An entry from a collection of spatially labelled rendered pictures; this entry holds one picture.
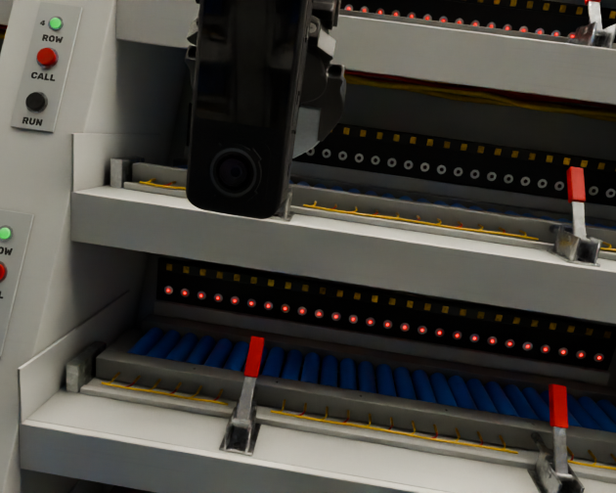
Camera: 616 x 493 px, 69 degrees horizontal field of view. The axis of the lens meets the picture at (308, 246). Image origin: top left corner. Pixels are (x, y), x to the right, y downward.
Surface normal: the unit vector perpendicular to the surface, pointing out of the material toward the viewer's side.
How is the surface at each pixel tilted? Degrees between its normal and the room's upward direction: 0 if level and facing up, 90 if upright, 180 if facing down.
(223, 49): 112
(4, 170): 90
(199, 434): 21
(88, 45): 90
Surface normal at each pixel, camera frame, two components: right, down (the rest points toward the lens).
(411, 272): -0.08, 0.23
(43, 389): 0.99, 0.15
